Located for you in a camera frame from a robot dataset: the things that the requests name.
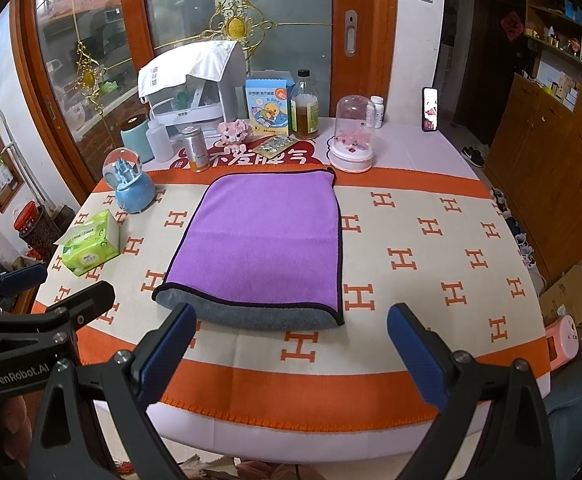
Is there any purple and grey towel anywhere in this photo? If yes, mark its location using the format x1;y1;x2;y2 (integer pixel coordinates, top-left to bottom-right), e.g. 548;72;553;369
152;169;344;332

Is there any green tissue pack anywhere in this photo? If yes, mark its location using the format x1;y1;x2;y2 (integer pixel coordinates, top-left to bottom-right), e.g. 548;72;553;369
56;210;120;276

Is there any red bucket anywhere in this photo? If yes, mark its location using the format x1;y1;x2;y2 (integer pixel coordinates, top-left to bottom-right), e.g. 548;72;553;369
13;200;39;235

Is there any pink device on floor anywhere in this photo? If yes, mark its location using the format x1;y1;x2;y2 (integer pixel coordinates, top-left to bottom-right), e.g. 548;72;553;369
546;314;579;372

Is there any blue snow globe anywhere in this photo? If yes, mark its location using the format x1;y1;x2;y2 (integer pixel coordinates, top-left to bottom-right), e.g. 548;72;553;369
102;148;155;214

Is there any teal cylinder container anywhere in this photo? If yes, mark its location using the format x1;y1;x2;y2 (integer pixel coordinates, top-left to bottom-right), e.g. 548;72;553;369
120;114;154;164

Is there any silver orange can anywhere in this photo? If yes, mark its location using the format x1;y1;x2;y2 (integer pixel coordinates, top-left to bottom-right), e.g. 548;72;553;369
182;126;210;172

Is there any translucent plastic squeeze bottle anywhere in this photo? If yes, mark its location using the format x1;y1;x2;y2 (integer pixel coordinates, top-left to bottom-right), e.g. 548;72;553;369
146;118;175;162

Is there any orange H pattern blanket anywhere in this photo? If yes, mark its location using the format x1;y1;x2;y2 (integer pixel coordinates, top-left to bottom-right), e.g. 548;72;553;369
34;165;550;434

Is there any pink toy figure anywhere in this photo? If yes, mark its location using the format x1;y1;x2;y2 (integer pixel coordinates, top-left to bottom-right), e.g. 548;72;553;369
215;119;252;155

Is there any white appliance with cover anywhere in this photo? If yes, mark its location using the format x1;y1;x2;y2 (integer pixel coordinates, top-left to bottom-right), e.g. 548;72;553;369
137;40;246;133

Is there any pill blister pack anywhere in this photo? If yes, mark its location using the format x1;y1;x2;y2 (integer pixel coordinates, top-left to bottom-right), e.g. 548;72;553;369
253;136;298;159

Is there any wooden cabinet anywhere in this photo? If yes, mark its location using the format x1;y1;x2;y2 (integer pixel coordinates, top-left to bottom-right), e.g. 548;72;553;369
485;76;582;283

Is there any blue duck carton box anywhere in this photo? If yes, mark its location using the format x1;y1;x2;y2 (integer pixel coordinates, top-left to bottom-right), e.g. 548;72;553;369
244;78;292;136

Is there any brown liquid glass bottle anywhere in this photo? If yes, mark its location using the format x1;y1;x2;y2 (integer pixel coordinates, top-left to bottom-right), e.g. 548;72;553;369
290;70;319;139

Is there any glass dome music box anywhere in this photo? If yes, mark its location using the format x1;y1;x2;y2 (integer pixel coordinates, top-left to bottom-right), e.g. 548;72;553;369
327;94;376;174

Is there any black smartphone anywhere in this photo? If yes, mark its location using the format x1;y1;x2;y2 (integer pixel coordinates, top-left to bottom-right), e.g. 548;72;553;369
421;87;438;132

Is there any white pill bottle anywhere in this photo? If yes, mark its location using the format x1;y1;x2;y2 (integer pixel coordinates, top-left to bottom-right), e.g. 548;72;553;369
370;96;385;129

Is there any silver door handle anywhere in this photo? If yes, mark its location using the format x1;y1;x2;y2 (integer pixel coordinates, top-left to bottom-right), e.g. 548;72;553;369
344;9;358;58

